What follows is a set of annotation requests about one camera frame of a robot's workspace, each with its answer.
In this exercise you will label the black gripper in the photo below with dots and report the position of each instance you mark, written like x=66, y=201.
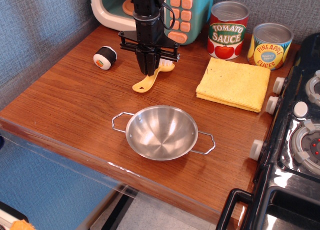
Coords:
x=148, y=40

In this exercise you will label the yellow dish brush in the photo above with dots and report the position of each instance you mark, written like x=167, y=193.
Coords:
x=147, y=83

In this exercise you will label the yellow folded cloth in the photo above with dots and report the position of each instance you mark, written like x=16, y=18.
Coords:
x=234, y=84

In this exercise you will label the toy sushi roll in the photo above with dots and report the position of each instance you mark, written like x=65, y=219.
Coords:
x=105, y=57

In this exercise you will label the toy microwave teal and white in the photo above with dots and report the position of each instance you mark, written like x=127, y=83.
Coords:
x=190, y=17

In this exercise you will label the tomato sauce can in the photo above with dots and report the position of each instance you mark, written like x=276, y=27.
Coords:
x=227, y=28

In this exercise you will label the pineapple slices can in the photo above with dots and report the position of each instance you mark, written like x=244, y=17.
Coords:
x=269, y=46

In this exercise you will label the white stove knob middle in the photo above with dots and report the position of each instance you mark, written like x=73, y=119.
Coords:
x=271, y=104

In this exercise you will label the white stove knob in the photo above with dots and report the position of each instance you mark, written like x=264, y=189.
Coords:
x=278, y=85
x=256, y=149
x=271, y=104

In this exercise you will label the white stove knob top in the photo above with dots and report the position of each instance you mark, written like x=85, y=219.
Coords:
x=278, y=85

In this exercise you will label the white stove knob bottom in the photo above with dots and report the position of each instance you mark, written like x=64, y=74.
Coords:
x=256, y=149

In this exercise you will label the black toy stove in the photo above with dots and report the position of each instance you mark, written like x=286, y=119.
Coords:
x=286, y=182

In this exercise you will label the orange plush object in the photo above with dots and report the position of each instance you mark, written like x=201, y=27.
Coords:
x=21, y=225

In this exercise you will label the stainless steel bowl with handles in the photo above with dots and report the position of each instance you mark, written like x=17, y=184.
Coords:
x=160, y=132

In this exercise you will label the black oven door handle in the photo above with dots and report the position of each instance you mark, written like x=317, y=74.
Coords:
x=235, y=195

